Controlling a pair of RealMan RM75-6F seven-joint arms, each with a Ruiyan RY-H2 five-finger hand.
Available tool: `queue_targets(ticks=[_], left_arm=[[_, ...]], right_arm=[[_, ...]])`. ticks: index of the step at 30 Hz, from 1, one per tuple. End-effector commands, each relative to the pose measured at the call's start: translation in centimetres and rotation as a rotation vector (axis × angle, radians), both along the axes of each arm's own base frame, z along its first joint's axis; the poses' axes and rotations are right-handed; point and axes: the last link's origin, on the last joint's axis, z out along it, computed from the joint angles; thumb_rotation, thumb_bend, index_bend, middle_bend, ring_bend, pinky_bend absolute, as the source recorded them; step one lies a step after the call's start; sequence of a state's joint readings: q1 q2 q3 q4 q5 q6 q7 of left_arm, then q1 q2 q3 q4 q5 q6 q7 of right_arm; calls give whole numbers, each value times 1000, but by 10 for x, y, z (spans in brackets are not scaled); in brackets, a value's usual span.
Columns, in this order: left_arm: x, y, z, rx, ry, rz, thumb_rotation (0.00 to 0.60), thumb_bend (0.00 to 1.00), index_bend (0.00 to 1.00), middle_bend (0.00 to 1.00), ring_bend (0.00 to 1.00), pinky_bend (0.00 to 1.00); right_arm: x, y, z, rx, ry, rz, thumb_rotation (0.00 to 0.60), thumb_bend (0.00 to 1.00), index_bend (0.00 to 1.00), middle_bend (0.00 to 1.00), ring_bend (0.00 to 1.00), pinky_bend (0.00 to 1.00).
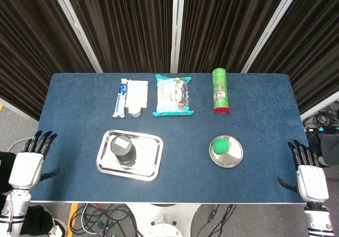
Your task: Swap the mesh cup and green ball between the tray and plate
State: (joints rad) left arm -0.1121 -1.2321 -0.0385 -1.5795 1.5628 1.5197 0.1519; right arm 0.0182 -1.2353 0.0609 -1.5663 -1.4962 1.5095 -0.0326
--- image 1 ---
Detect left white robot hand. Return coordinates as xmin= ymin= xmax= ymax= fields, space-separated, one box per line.
xmin=7 ymin=130 xmax=61 ymax=190

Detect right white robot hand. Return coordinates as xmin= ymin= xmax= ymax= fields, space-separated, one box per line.
xmin=276 ymin=139 xmax=330 ymax=203

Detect green ball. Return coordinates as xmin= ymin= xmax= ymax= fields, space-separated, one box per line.
xmin=213 ymin=138 xmax=229 ymax=154

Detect black cylindrical jar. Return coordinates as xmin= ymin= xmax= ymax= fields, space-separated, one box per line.
xmin=110 ymin=135 xmax=136 ymax=164

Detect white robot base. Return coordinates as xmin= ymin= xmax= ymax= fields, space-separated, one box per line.
xmin=127 ymin=204 xmax=202 ymax=237

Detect black power strip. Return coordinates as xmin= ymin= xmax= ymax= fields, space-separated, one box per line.
xmin=304 ymin=126 xmax=339 ymax=135

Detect white black shoe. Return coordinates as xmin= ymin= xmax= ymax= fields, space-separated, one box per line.
xmin=49 ymin=215 xmax=68 ymax=237

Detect round steel plate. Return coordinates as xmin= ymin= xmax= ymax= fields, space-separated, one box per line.
xmin=209 ymin=135 xmax=244 ymax=168

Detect blue white toothpaste tube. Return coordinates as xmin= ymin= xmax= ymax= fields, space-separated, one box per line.
xmin=112 ymin=78 xmax=129 ymax=119

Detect dark brown curtain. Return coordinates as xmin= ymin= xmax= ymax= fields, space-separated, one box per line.
xmin=62 ymin=0 xmax=175 ymax=74
xmin=179 ymin=0 xmax=292 ymax=74
xmin=0 ymin=0 xmax=96 ymax=121
xmin=248 ymin=0 xmax=339 ymax=115

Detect small white jar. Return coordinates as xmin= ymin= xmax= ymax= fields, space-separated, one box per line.
xmin=128 ymin=106 xmax=142 ymax=118

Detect rectangular steel tray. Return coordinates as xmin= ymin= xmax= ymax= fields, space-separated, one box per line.
xmin=95 ymin=129 xmax=164 ymax=181

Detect blue felt table cover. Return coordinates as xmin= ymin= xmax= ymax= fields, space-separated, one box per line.
xmin=29 ymin=72 xmax=311 ymax=204

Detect green chips can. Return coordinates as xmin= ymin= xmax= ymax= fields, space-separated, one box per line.
xmin=211 ymin=67 xmax=230 ymax=115

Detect white flat package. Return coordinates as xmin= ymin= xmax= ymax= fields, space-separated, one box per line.
xmin=124 ymin=79 xmax=149 ymax=110

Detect teal snack bag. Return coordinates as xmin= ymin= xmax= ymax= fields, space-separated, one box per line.
xmin=152 ymin=74 xmax=194 ymax=117

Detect thin white floor cable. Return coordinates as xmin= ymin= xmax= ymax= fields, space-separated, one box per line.
xmin=7 ymin=138 xmax=35 ymax=153

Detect coiled black cables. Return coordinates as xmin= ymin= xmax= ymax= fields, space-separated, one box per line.
xmin=304 ymin=106 xmax=339 ymax=128

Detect tangled black floor cables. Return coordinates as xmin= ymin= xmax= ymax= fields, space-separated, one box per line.
xmin=70 ymin=204 xmax=140 ymax=237

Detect black cable with adapter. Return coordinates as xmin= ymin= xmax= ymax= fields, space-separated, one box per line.
xmin=205 ymin=204 xmax=237 ymax=237

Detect white partition post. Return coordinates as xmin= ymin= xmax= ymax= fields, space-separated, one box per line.
xmin=49 ymin=0 xmax=103 ymax=74
xmin=170 ymin=0 xmax=185 ymax=73
xmin=240 ymin=0 xmax=305 ymax=74

